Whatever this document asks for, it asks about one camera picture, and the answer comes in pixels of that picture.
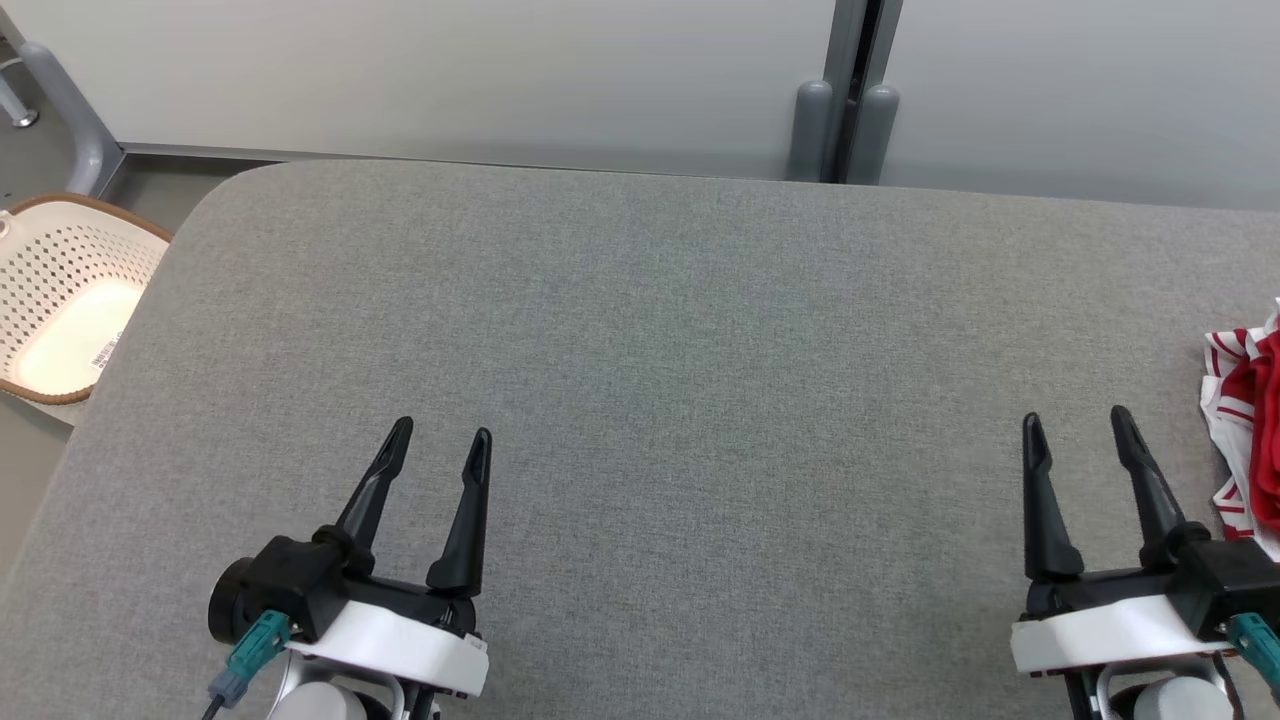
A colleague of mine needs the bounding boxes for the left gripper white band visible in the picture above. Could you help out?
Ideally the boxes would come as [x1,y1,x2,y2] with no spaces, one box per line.
[285,417,493,698]

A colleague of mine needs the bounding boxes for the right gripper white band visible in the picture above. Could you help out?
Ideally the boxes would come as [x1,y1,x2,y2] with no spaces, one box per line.
[1010,405,1237,681]

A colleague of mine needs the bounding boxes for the red jersey with white sleeves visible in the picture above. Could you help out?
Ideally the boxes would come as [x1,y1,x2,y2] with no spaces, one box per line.
[1200,298,1280,563]

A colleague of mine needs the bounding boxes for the cream perforated laundry basket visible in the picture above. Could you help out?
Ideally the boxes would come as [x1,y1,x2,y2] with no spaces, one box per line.
[0,192,173,406]

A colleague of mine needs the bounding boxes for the grey furniture foot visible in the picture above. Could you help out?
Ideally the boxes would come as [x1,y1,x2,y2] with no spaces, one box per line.
[0,75,41,129]

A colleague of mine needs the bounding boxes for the teal right camera connector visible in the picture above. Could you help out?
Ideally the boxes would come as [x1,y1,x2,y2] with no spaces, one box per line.
[1225,612,1280,701]

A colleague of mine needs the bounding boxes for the teal camera connector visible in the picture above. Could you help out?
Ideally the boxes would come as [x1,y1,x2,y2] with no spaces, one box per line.
[225,610,293,701]
[1225,612,1280,701]

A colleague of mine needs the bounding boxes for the teal left camera connector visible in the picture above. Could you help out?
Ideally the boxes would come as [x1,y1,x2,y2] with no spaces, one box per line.
[225,610,293,701]

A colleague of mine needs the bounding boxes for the grey double partition post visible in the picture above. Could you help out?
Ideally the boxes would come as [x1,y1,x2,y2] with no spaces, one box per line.
[785,0,903,187]

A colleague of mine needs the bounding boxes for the grey metal frame leg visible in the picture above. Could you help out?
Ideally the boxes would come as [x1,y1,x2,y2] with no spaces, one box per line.
[0,10,126,198]

